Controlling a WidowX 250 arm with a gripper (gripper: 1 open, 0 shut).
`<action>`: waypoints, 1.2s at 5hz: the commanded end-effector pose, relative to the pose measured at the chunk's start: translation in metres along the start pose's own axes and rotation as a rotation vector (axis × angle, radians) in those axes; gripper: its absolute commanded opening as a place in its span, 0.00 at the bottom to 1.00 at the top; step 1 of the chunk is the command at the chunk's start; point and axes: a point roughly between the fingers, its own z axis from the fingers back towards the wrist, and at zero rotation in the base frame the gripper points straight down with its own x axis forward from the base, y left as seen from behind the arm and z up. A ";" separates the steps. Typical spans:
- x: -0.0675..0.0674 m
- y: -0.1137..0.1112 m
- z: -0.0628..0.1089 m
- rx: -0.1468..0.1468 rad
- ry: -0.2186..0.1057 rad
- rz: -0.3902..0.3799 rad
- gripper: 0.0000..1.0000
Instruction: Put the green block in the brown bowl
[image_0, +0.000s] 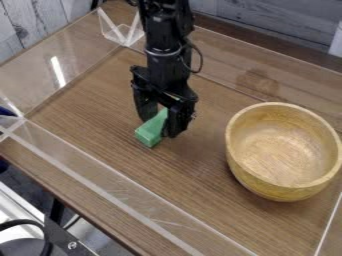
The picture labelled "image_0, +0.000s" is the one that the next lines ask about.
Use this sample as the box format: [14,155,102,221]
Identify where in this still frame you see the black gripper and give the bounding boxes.
[130,49,201,139]

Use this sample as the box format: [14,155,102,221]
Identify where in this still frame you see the green rectangular block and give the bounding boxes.
[135,108,169,148]

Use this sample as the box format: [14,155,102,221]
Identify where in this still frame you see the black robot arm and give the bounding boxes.
[130,0,202,138]

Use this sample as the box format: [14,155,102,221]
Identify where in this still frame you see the brown wooden bowl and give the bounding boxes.
[225,102,342,202]

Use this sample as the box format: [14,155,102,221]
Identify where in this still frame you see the clear acrylic tray walls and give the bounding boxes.
[0,2,342,256]

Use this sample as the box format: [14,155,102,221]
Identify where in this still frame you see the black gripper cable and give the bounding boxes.
[179,36,205,74]

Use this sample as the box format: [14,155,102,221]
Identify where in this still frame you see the black cable on floor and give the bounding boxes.
[0,218,55,256]

